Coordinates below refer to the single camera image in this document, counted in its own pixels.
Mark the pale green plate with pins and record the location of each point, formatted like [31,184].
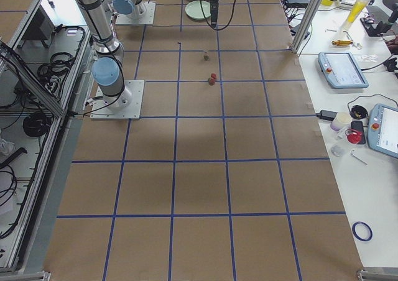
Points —
[198,10]

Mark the upper teach pendant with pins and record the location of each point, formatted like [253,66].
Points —
[341,70]

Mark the teach pendant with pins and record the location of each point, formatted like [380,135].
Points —
[341,70]
[382,130]

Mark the yellow white bottle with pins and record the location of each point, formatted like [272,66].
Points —
[355,11]

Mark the black power adapter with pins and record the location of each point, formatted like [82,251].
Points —
[326,115]

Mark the white purple cup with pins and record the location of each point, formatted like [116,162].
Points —
[340,121]

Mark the black round dish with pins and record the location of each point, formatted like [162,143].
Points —
[358,112]

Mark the red round object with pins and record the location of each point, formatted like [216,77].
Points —
[354,136]

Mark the silver allen key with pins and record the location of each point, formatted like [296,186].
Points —
[353,154]

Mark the lower teach pendant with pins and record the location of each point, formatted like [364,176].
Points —
[382,130]

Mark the blue tape roll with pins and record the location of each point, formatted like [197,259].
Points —
[362,231]

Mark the aluminium frame post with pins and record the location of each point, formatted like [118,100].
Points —
[308,16]

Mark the yellow handled tool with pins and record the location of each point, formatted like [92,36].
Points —
[341,43]

